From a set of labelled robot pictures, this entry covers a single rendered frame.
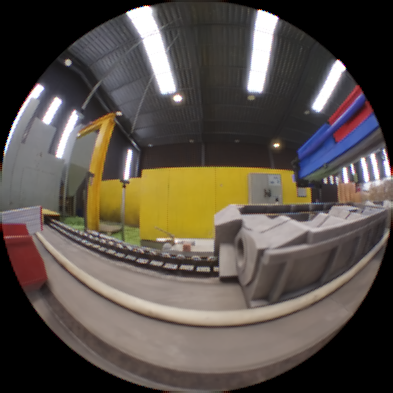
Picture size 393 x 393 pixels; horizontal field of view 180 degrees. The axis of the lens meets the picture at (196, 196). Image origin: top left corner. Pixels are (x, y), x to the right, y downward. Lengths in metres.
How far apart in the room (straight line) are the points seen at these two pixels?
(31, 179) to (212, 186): 5.78
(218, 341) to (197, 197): 2.45
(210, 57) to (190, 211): 8.67
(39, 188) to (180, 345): 5.52
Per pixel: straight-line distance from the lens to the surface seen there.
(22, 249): 0.42
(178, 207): 2.61
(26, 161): 5.61
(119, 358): 0.28
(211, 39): 9.06
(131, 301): 0.31
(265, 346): 0.28
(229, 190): 2.58
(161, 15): 8.98
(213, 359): 0.26
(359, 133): 0.59
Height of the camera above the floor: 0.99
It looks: 5 degrees up
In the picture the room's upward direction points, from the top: 1 degrees clockwise
